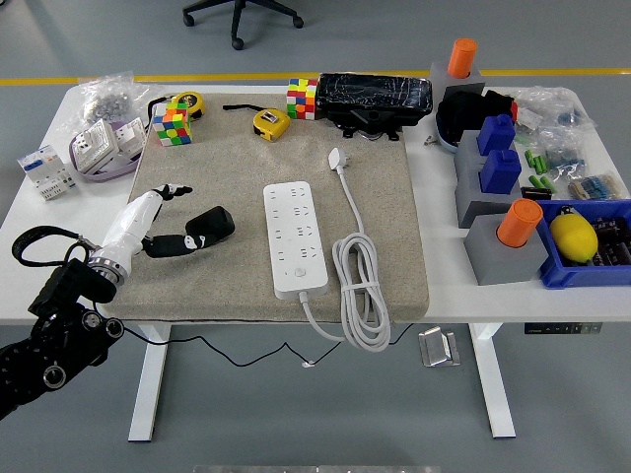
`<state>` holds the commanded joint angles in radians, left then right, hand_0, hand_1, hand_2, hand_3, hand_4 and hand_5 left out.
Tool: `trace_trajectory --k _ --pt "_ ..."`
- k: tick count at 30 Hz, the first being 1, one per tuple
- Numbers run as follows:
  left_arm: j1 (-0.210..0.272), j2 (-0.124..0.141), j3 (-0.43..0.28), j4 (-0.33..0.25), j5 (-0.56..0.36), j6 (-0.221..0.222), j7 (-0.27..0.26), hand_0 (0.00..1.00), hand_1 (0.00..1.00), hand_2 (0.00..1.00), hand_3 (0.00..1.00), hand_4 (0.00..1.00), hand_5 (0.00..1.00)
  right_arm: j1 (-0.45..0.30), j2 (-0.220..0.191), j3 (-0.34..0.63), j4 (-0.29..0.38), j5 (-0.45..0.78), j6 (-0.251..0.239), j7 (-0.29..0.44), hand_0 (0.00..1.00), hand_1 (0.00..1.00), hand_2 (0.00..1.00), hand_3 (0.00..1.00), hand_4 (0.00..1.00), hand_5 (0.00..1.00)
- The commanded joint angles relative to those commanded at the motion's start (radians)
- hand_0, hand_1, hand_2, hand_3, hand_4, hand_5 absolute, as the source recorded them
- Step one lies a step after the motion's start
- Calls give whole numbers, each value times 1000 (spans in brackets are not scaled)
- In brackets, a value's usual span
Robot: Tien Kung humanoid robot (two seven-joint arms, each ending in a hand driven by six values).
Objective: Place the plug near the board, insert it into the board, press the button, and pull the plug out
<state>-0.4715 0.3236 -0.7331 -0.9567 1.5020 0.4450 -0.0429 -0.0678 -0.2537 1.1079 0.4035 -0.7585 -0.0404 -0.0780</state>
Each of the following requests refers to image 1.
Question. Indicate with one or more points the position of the black capacitors pile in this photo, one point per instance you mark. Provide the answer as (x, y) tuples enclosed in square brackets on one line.
[(613, 246)]

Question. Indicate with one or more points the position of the small metal clip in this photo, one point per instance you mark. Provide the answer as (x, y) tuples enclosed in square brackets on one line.
[(431, 140)]

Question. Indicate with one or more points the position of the small black component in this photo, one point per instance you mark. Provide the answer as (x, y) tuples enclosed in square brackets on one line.
[(535, 193)]

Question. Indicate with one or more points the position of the small colourful puzzle cube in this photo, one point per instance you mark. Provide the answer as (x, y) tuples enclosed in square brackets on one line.
[(172, 125)]

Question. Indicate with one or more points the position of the green cylindrical component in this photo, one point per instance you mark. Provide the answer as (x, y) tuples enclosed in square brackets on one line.
[(536, 180), (530, 157), (548, 183), (541, 163)]

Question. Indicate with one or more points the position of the purple plastic tray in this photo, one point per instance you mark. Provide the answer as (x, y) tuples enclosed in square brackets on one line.
[(106, 176)]

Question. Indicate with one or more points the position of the black power adapter plug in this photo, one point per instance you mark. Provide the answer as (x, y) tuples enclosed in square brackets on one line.
[(212, 222)]

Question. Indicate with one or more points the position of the orange cylinder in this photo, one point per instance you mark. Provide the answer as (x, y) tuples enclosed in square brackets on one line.
[(517, 222), (461, 56)]

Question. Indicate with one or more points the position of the black cloth bundle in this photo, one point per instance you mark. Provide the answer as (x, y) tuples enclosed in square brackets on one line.
[(463, 113)]

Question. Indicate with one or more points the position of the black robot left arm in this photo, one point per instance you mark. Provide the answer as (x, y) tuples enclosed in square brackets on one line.
[(74, 283)]

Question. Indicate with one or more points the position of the white power strip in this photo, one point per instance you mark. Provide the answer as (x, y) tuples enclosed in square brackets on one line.
[(296, 256)]

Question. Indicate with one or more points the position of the blue plastic bin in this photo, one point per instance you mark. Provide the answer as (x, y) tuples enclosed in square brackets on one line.
[(581, 278)]

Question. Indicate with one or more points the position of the grey holder block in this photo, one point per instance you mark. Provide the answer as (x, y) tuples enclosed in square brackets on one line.
[(466, 150), (498, 266), (473, 202), (468, 85)]

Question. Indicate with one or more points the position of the clear bag of resistor strips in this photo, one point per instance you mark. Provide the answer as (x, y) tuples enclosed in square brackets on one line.
[(596, 186)]

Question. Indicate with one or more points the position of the black film-wrapped box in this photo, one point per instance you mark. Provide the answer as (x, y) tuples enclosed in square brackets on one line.
[(374, 93)]

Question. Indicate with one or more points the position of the blue block peg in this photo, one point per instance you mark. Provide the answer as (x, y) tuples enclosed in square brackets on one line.
[(500, 172), (495, 133)]

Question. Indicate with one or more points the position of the clear bag of blue resistors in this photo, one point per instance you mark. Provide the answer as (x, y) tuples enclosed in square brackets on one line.
[(564, 153)]

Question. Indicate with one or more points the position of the silver metal bracket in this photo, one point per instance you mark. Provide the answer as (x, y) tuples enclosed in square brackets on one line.
[(436, 347)]

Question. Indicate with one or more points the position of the white table leg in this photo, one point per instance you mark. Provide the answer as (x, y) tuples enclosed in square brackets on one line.
[(495, 394), (148, 394)]

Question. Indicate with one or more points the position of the yellow black tape measure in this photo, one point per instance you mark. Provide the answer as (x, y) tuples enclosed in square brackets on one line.
[(192, 101)]

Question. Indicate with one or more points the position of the large colourful puzzle cube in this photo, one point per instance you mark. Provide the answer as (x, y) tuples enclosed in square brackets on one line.
[(301, 98)]

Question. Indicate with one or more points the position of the clear bag of parts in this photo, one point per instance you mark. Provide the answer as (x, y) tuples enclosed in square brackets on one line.
[(552, 106)]

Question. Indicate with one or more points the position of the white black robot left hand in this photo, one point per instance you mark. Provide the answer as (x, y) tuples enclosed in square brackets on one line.
[(130, 217)]

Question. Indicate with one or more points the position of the light blue bowl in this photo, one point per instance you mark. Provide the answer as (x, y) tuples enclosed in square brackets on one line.
[(446, 143)]

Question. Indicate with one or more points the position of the white circuit breaker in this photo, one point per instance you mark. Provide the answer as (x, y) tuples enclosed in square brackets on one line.
[(44, 172)]

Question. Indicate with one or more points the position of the black table control panel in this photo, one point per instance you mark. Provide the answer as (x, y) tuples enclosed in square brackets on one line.
[(562, 328)]

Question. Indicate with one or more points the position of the grey-brown mat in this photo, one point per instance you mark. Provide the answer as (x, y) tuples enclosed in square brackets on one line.
[(222, 162)]

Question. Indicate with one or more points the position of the black office chair base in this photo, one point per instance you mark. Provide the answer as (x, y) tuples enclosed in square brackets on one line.
[(239, 20)]

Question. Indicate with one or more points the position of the yellow lemon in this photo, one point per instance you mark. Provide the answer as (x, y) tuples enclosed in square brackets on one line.
[(574, 239)]

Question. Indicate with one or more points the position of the clear bag of screws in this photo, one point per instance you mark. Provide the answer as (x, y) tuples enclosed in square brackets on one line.
[(106, 101)]

